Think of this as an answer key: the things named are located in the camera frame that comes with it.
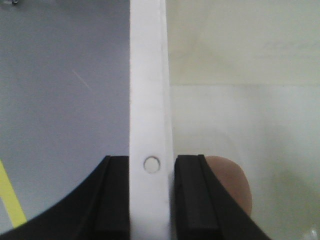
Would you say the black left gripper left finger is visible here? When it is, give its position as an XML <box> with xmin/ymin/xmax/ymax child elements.
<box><xmin>0</xmin><ymin>156</ymin><xmax>130</xmax><ymax>240</ymax></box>

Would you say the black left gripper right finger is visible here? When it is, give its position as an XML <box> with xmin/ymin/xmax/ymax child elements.
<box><xmin>174</xmin><ymin>155</ymin><xmax>269</xmax><ymax>240</ymax></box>

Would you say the pink worn tennis ball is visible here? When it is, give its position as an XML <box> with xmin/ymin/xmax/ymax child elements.
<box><xmin>205</xmin><ymin>155</ymin><xmax>253</xmax><ymax>216</ymax></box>

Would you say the white plastic tote box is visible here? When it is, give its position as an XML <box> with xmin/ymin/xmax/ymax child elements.
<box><xmin>129</xmin><ymin>0</ymin><xmax>320</xmax><ymax>240</ymax></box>

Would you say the yellow floor tape line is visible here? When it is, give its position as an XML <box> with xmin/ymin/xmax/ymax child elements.
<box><xmin>0</xmin><ymin>161</ymin><xmax>27</xmax><ymax>228</ymax></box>

